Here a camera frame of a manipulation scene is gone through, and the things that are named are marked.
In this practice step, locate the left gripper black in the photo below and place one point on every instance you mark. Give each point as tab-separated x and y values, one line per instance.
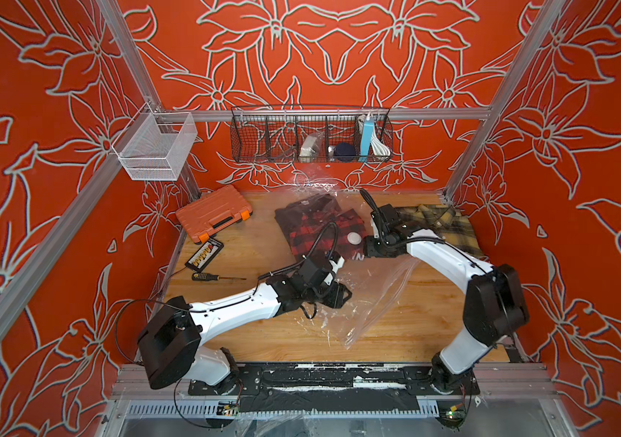
339	292

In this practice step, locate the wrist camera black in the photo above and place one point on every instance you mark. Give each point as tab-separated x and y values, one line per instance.
318	272
387	218

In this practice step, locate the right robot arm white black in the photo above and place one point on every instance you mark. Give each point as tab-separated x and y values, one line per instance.
494	305

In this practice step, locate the clear plastic vacuum bag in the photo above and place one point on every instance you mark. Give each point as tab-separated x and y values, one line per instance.
376	284

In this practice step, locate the black wire wall basket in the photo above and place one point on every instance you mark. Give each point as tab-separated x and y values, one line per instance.
274	134

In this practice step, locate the black screwdriver bit holder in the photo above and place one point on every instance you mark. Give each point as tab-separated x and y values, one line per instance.
207	252

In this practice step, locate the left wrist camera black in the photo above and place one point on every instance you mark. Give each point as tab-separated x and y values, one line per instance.
318	272

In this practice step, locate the light blue box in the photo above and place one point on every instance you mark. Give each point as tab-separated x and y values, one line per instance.
366	139

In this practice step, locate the red black plaid shirt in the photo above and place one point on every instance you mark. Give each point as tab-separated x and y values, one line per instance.
327	231

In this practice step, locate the black yellow screwdriver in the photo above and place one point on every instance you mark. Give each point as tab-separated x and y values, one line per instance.
210	277

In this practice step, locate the dark blue round object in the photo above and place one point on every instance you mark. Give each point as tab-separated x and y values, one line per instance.
344	152

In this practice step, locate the white cable duct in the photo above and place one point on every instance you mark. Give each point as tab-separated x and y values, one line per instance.
225	410

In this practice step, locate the grey bagged item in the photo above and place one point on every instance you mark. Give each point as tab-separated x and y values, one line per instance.
311	147

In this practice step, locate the olive plaid shirt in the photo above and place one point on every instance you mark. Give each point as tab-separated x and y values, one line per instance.
447	223

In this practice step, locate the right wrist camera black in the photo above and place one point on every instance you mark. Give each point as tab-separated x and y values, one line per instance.
387	218

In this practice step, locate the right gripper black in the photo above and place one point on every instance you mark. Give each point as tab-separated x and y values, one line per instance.
369	249

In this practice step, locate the clear plastic wall bin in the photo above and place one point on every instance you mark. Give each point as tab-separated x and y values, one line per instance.
157	147

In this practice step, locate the orange tool case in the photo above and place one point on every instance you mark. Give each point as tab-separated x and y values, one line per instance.
202	219

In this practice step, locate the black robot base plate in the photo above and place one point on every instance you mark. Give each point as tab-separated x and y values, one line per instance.
334	385

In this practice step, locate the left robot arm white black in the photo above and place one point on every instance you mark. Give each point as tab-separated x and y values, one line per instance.
172	345

